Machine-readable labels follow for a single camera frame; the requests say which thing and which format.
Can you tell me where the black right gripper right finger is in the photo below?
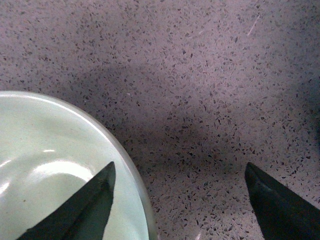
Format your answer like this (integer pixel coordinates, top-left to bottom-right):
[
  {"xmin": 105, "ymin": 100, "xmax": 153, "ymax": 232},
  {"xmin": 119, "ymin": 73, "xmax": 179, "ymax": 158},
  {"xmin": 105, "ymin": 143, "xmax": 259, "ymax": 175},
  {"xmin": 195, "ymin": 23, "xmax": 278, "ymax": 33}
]
[{"xmin": 244, "ymin": 162, "xmax": 320, "ymax": 240}]

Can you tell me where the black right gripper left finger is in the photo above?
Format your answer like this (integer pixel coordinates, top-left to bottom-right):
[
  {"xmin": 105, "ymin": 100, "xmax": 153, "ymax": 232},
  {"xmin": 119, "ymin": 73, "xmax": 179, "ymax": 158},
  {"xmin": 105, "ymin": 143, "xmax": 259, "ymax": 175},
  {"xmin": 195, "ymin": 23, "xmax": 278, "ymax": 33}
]
[{"xmin": 18, "ymin": 161, "xmax": 116, "ymax": 240}]

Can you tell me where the green plastic bowl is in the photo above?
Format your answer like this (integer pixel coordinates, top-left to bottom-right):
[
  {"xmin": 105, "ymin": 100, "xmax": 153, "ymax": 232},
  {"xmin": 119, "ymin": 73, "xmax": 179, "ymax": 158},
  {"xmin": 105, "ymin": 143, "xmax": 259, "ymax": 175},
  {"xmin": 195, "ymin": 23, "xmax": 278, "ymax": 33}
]
[{"xmin": 0, "ymin": 91, "xmax": 157, "ymax": 240}]

